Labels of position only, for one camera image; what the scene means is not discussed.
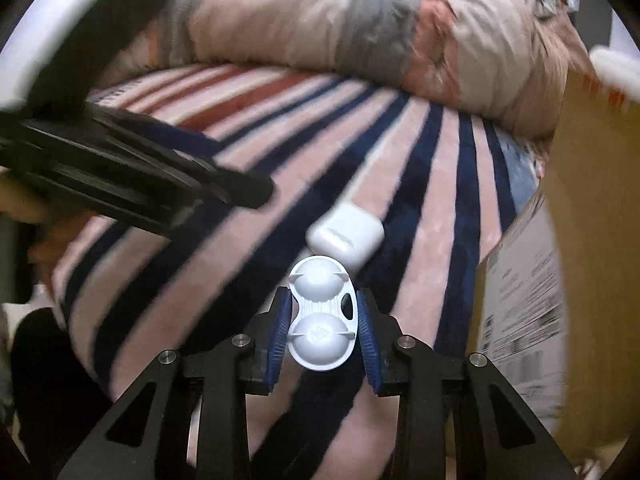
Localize white double dome case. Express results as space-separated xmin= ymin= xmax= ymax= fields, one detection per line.
xmin=288 ymin=256 xmax=358 ymax=372

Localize person's left hand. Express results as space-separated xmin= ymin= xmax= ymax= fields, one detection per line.
xmin=1 ymin=167 xmax=96 ymax=289

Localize white rounded earbuds case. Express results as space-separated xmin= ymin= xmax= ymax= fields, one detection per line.
xmin=306 ymin=202 xmax=385 ymax=275

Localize brown cardboard box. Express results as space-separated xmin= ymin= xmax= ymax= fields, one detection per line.
xmin=468 ymin=73 xmax=639 ymax=463

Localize striped plush blanket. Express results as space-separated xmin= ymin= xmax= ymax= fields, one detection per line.
xmin=51 ymin=65 xmax=538 ymax=462

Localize rolled pink grey duvet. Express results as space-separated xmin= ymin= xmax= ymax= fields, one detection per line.
xmin=99 ymin=0 xmax=593 ymax=140

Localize white bed headboard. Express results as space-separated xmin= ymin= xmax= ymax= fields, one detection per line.
xmin=589 ymin=46 xmax=640 ymax=101

